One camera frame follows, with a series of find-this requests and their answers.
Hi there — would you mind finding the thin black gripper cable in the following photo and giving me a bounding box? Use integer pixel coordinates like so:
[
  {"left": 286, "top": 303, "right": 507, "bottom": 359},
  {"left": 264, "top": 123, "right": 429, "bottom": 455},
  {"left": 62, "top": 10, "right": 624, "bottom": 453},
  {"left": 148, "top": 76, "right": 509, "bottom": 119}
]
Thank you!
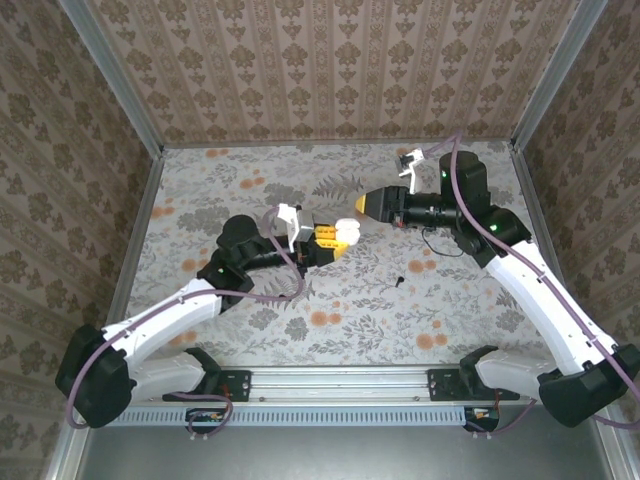
[{"left": 421, "top": 227, "right": 466, "bottom": 259}]

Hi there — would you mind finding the aluminium base beam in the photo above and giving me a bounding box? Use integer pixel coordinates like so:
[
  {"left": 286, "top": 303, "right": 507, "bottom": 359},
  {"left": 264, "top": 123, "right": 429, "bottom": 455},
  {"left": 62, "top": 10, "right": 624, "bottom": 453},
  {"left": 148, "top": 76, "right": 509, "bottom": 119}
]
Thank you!
[{"left": 119, "top": 365, "right": 546, "bottom": 404}]

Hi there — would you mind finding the aluminium table side rail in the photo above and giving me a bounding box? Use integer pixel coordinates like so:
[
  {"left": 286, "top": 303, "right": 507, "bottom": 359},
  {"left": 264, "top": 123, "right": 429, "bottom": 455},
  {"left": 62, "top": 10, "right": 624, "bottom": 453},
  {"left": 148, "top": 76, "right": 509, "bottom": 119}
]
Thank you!
[
  {"left": 107, "top": 149, "right": 166, "bottom": 326},
  {"left": 509, "top": 142, "right": 566, "bottom": 301}
]

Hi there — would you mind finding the grey metal panel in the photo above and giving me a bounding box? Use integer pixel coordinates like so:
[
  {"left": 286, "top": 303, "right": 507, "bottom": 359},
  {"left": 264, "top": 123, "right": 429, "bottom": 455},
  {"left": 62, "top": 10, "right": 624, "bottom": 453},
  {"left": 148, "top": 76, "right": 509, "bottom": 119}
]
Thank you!
[{"left": 79, "top": 424, "right": 619, "bottom": 480}]

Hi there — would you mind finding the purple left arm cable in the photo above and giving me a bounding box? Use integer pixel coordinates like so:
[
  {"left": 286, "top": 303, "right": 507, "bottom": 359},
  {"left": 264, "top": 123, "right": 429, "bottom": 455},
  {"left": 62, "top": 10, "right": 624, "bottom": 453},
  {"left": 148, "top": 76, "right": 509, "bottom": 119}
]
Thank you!
[{"left": 66, "top": 207, "right": 307, "bottom": 442}]

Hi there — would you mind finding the black controller board with wires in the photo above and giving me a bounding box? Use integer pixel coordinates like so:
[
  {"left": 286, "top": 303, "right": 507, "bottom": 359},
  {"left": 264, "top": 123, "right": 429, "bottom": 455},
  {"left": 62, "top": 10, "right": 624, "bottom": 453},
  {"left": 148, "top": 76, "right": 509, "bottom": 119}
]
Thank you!
[
  {"left": 185, "top": 407, "right": 227, "bottom": 435},
  {"left": 463, "top": 405, "right": 501, "bottom": 434}
]

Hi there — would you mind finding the grey slotted cable duct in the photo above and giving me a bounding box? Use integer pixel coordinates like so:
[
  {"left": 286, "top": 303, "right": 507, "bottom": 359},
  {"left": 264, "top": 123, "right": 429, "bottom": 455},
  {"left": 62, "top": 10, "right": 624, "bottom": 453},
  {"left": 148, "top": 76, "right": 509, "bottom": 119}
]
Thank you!
[{"left": 107, "top": 403, "right": 469, "bottom": 428}]

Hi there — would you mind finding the aluminium frame post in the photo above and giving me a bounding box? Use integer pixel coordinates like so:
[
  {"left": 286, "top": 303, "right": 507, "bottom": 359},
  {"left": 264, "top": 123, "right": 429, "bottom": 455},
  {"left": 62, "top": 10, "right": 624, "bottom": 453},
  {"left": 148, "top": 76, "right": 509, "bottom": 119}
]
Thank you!
[
  {"left": 510, "top": 0, "right": 609, "bottom": 151},
  {"left": 58, "top": 0, "right": 166, "bottom": 159}
]

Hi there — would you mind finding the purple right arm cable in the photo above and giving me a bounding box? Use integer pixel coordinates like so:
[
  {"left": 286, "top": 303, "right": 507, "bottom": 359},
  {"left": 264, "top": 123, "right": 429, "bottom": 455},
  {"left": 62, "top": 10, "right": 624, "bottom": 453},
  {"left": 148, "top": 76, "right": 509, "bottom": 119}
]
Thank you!
[{"left": 424, "top": 130, "right": 640, "bottom": 437}]

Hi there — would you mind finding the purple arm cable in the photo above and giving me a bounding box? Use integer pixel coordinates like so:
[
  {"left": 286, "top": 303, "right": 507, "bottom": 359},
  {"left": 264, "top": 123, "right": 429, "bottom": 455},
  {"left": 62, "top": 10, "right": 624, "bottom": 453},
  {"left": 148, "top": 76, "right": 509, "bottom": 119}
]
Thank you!
[
  {"left": 424, "top": 130, "right": 640, "bottom": 437},
  {"left": 66, "top": 207, "right": 307, "bottom": 442}
]

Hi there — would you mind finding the floral patterned table cover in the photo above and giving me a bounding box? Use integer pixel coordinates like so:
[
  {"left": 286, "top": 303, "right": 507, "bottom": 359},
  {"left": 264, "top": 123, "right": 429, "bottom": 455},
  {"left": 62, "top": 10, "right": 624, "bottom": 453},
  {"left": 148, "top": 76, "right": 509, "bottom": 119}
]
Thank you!
[{"left": 127, "top": 141, "right": 576, "bottom": 366}]

